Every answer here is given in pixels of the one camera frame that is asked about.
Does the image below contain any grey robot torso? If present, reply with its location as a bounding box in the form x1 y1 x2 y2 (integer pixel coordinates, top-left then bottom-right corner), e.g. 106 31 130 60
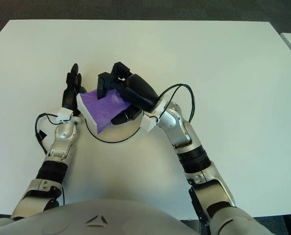
0 198 202 235

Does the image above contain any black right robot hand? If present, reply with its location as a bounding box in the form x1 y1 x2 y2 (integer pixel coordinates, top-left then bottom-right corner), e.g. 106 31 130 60
96 62 159 125

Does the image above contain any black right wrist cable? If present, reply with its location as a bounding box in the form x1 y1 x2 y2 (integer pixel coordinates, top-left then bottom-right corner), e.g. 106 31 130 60
159 83 196 123

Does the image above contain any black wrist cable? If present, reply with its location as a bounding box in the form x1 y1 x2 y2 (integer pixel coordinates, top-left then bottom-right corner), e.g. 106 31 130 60
34 112 63 155
159 83 196 123

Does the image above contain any purple tissue paper pack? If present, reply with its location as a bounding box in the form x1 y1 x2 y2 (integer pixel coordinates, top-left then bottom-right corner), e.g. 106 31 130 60
76 88 131 135

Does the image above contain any dark table leg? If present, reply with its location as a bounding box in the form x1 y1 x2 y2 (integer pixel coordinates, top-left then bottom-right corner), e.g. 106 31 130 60
283 215 291 235

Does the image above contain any white plate black rim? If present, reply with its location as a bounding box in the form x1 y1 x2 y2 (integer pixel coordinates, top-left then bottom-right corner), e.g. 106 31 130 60
83 72 146 144

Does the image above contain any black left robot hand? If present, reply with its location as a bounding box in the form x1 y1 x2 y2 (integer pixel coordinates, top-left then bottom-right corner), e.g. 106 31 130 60
61 63 86 116

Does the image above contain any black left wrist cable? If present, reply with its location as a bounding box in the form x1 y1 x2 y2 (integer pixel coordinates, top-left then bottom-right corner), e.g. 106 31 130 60
34 112 63 155

